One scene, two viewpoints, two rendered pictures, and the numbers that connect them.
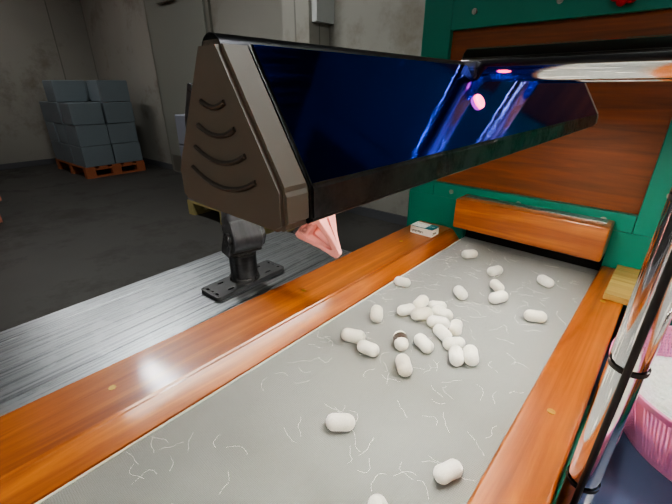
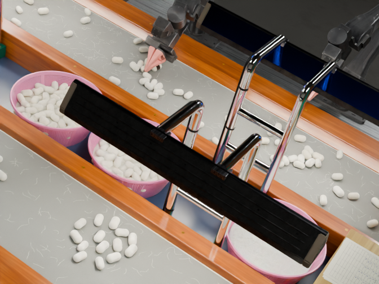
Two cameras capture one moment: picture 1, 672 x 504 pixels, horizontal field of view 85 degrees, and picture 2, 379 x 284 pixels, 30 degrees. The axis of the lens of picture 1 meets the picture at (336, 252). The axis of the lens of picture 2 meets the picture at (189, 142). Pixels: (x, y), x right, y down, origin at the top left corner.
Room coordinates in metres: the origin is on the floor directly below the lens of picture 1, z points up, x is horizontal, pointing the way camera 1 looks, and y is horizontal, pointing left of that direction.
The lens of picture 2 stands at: (-0.37, -1.60, 2.01)
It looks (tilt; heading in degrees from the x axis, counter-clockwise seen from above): 39 degrees down; 70
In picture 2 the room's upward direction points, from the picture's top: 17 degrees clockwise
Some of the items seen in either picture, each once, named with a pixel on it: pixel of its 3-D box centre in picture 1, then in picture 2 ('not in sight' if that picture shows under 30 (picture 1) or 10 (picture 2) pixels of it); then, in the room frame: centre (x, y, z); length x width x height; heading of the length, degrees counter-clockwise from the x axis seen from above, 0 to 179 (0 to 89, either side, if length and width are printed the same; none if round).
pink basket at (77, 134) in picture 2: not in sight; (56, 111); (-0.21, 0.00, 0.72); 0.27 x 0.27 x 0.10
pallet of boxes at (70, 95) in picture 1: (90, 127); not in sight; (5.50, 3.47, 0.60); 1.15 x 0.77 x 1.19; 51
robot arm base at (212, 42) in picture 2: not in sight; (197, 24); (0.32, 0.60, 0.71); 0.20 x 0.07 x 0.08; 141
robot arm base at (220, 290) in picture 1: (243, 265); (344, 98); (0.79, 0.22, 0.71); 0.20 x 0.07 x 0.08; 141
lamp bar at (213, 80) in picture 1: (497, 107); (303, 63); (0.39, -0.16, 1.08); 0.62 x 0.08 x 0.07; 138
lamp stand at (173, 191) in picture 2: not in sight; (188, 203); (0.06, -0.51, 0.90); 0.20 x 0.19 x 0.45; 138
